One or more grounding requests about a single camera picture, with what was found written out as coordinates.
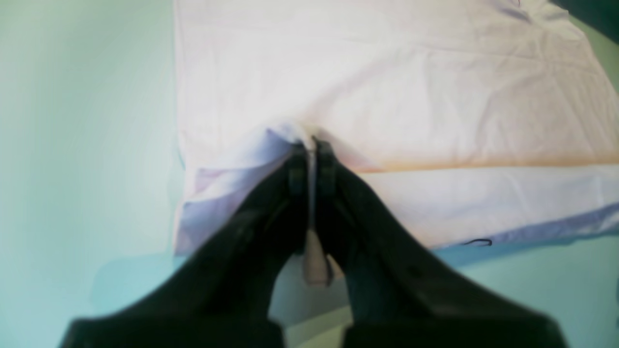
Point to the pink T-shirt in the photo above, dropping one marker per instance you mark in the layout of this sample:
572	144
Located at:
473	120

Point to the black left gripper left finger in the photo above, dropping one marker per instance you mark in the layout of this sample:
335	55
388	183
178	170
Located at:
221	295

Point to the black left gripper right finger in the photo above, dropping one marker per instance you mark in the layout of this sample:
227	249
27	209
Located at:
401	295

